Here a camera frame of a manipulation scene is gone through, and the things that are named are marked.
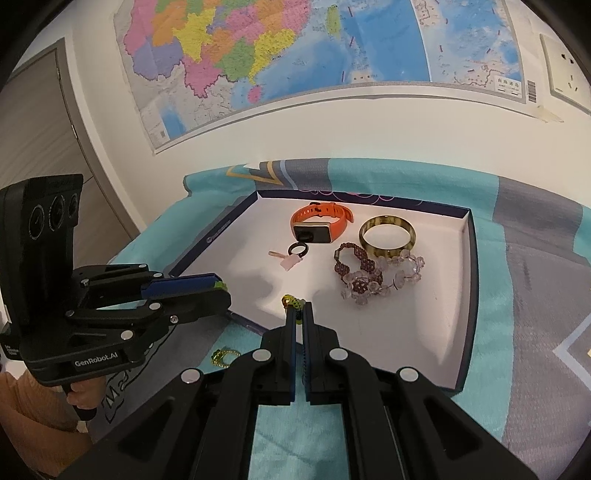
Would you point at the colourful wall map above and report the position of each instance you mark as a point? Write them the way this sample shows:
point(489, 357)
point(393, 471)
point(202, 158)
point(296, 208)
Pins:
point(277, 46)

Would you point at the person's left forearm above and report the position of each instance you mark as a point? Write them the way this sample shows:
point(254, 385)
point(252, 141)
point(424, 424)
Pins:
point(32, 410)

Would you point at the navy cardboard box tray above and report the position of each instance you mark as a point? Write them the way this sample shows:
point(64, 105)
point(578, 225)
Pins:
point(415, 323)

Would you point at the olive translucent bangle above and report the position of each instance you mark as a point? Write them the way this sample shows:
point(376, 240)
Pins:
point(388, 253)

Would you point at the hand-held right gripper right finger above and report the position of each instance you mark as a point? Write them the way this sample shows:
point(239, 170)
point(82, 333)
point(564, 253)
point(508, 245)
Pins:
point(308, 360)

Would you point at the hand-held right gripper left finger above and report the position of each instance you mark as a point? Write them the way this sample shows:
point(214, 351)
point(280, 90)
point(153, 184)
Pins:
point(291, 355)

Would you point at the person's left hand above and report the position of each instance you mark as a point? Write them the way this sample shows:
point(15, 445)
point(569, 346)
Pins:
point(83, 398)

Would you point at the clear tape strip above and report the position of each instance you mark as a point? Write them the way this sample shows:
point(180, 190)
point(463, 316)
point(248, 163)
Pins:
point(549, 114)

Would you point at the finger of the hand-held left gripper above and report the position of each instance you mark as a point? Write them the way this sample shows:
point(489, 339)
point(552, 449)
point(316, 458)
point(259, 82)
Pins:
point(180, 285)
point(198, 304)

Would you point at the teal printed blanket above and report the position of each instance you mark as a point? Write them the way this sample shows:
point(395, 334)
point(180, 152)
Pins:
point(517, 277)

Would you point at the grey wooden door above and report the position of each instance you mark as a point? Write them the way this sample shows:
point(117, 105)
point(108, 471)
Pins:
point(41, 129)

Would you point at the white wall socket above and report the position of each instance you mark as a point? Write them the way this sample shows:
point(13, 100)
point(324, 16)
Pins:
point(565, 69)

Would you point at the orange smart band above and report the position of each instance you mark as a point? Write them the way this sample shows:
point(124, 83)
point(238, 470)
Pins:
point(323, 211)

